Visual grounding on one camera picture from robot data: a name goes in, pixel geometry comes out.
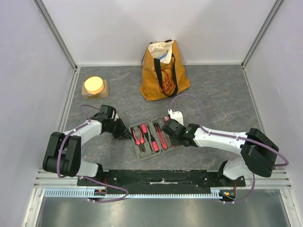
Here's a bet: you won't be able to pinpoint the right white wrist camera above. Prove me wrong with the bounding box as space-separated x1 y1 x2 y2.
168 109 184 125

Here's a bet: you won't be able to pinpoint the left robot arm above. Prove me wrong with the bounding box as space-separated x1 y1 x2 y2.
43 105 133 186

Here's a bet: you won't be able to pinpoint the grey plastic tool case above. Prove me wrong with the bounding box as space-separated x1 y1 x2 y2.
129 116 179 160

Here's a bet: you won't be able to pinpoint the grey cable duct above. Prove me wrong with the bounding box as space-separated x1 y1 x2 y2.
44 188 230 199

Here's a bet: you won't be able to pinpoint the red flathead screwdriver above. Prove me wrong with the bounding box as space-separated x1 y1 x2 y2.
141 123 152 151

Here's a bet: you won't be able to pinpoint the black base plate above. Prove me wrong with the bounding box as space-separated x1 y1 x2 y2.
78 169 247 195

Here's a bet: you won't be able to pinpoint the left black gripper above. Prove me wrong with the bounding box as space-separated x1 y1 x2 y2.
105 117 133 140

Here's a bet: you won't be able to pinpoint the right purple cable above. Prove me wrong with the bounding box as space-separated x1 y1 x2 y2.
170 93 289 204

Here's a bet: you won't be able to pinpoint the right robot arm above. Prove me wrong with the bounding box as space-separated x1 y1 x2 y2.
161 119 279 186

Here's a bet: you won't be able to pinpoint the red black pliers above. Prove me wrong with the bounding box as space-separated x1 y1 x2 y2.
131 128 146 154

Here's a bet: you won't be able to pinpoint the yellow tote bag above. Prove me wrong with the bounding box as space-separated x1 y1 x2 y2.
140 40 190 101

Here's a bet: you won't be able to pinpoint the red phillips screwdriver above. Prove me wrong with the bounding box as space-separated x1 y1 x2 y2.
147 125 159 152

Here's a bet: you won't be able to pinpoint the red utility knife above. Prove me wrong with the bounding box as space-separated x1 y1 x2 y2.
153 122 168 150

